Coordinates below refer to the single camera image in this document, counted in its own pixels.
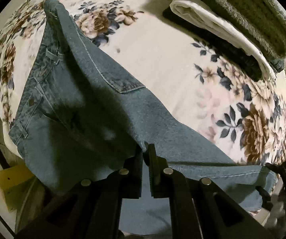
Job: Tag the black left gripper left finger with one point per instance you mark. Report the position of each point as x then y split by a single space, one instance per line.
91 209

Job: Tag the folded white garment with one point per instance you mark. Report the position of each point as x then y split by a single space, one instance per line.
199 14

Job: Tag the floral bed blanket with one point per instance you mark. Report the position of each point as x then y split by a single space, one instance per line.
200 87

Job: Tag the blue denim jeans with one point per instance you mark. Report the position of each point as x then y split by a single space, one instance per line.
82 114

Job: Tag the folded black garment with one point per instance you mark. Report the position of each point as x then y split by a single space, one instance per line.
247 63

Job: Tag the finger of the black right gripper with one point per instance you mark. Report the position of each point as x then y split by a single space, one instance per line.
280 176

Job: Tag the folded grey-green garment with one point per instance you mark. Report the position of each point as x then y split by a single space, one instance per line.
263 21

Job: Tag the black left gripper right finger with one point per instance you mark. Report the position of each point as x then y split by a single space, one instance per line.
199 208

